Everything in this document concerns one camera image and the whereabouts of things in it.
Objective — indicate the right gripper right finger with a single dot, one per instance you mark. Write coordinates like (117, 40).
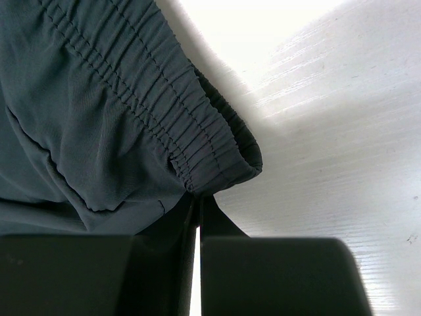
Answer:
(242, 275)

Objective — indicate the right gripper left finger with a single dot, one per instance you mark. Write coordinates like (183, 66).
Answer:
(146, 274)

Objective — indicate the dark navy sport shorts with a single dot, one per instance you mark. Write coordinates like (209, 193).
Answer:
(105, 123)

